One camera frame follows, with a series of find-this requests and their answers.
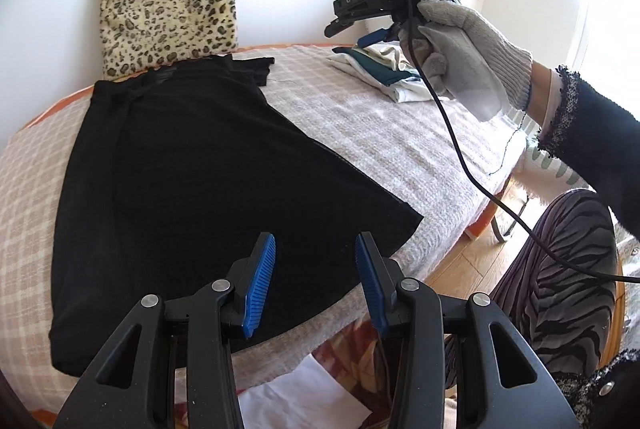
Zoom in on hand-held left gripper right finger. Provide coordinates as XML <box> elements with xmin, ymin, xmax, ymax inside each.
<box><xmin>354</xmin><ymin>231</ymin><xmax>579</xmax><ymax>429</ymax></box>

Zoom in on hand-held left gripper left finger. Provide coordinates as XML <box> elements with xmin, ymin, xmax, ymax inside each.
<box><xmin>54</xmin><ymin>232</ymin><xmax>277</xmax><ymax>429</ymax></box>

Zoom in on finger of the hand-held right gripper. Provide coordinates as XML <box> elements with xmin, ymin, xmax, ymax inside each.
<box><xmin>324</xmin><ymin>16</ymin><xmax>359</xmax><ymax>38</ymax></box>
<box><xmin>356</xmin><ymin>26</ymin><xmax>397</xmax><ymax>49</ymax></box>

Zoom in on black skirt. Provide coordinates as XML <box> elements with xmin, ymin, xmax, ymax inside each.
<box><xmin>47</xmin><ymin>55</ymin><xmax>423</xmax><ymax>375</ymax></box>

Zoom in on person's left forearm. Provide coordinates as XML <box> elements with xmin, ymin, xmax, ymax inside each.
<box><xmin>549</xmin><ymin>348</ymin><xmax>640</xmax><ymax>429</ymax></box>

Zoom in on person's right forearm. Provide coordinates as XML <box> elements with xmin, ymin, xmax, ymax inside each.
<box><xmin>524</xmin><ymin>60</ymin><xmax>640</xmax><ymax>235</ymax></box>

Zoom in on person's right hand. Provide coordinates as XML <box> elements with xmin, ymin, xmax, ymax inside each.
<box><xmin>399</xmin><ymin>0</ymin><xmax>534</xmax><ymax>123</ymax></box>

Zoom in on beige folded garment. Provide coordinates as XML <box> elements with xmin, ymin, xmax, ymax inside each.
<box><xmin>359</xmin><ymin>43</ymin><xmax>407</xmax><ymax>71</ymax></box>

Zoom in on white folded garment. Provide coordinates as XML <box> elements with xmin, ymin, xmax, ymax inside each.
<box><xmin>329</xmin><ymin>53</ymin><xmax>452</xmax><ymax>105</ymax></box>

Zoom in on beige checked blanket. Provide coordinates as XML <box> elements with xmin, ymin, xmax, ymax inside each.
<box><xmin>0</xmin><ymin>43</ymin><xmax>532</xmax><ymax>416</ymax></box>

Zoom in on white cloth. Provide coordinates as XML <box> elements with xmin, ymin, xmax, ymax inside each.
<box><xmin>236</xmin><ymin>353</ymin><xmax>397</xmax><ymax>429</ymax></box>

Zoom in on leopard print cushion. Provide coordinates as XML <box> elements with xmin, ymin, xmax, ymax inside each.
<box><xmin>100</xmin><ymin>0</ymin><xmax>238</xmax><ymax>80</ymax></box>

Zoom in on person's striped trouser legs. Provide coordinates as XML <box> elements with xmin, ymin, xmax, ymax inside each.
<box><xmin>444</xmin><ymin>188</ymin><xmax>627</xmax><ymax>391</ymax></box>

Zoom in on green leaf print pillow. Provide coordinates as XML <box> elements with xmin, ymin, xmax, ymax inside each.
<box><xmin>519</xmin><ymin>128</ymin><xmax>582</xmax><ymax>186</ymax></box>

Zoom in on black cable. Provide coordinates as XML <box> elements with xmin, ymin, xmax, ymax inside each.
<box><xmin>381</xmin><ymin>0</ymin><xmax>640</xmax><ymax>284</ymax></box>

